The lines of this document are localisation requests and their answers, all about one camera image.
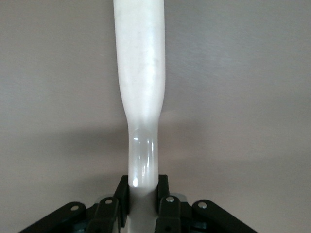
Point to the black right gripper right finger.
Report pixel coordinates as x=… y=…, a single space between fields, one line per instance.
x=170 y=213

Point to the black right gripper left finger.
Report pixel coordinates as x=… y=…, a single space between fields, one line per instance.
x=104 y=213

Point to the beige brush with black bristles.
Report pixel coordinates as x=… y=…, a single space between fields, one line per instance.
x=141 y=72

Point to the table cover cloth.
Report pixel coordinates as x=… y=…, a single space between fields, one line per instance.
x=243 y=97

